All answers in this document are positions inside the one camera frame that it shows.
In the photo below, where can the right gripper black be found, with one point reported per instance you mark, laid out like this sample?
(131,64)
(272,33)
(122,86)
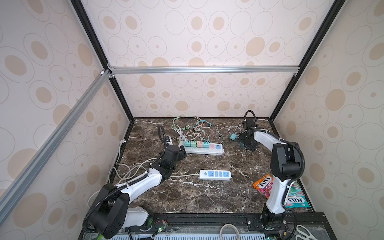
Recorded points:
(241,138)

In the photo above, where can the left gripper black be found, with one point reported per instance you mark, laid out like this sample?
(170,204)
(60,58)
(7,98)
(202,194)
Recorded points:
(180,156)

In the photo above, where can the green charger plug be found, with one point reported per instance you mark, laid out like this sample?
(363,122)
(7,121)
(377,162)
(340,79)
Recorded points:
(194,144)

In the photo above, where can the long white power strip pastel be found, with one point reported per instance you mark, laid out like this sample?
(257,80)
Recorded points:
(215,149)

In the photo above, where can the short white power strip blue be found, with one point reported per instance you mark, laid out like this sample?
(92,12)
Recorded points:
(215,175)

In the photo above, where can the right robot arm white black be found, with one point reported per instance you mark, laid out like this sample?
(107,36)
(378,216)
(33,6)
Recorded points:
(287,162)

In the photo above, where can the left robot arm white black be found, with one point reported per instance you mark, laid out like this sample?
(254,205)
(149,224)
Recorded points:
(111,211)

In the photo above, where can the orange Fox's candy bag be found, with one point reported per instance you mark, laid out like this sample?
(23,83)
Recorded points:
(264,185)

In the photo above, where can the green Fox's candy bag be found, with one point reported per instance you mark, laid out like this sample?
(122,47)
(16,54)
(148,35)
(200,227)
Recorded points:
(296,197)

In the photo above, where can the white scissors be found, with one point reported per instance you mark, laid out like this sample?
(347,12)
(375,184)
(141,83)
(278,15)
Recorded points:
(303,233)

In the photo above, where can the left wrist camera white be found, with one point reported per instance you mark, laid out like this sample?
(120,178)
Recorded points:
(169,141)

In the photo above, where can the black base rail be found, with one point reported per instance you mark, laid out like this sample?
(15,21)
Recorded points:
(226,227)

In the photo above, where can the silver aluminium rail horizontal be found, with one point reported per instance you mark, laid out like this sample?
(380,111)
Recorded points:
(210,70)

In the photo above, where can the silver aluminium rail diagonal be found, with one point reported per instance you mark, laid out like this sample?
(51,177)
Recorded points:
(21,184)

